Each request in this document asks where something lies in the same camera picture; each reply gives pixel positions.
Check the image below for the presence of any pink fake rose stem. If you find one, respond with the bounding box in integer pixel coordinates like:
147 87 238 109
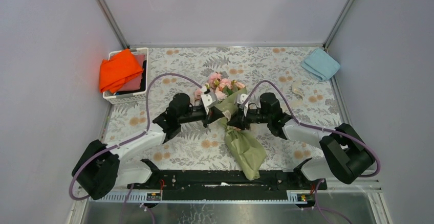
208 72 222 89

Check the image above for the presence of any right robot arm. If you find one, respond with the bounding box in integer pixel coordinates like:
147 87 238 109
228 93 376 189

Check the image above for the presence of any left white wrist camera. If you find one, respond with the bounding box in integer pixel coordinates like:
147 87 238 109
200 85 218 114

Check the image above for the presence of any purple cable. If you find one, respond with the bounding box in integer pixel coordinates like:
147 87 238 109
241 80 382 224
68 73 208 224

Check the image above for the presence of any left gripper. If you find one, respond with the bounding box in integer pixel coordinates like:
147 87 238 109
178 106 226 129

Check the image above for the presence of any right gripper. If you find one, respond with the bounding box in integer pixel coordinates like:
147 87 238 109
226 105 271 131

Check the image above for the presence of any orange cloth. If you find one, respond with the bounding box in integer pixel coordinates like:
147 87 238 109
99 49 144 93

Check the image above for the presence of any floral patterned table mat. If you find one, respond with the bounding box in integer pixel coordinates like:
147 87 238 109
100 46 350 172

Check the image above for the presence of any peach fake rose stem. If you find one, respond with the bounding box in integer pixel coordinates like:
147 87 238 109
194 83 227 101

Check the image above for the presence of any brown kraft wrapping paper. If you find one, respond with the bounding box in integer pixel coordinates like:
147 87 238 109
216 87 267 181

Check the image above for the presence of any light blue cloth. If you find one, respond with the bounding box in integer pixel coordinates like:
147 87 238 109
301 48 340 81

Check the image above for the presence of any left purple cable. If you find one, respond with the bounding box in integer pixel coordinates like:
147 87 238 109
68 73 208 224

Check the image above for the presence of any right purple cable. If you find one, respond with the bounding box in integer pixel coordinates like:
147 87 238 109
241 80 382 224

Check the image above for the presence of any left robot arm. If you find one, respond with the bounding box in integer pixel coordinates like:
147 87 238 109
70 92 223 200

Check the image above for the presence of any white plastic basket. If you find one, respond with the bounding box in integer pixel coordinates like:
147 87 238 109
102 47 149 104

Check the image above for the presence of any fake rose stem with bud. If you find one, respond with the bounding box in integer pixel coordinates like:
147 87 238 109
221 78 246 91

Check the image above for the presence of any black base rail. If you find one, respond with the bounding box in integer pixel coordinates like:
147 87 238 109
132 160 327 203

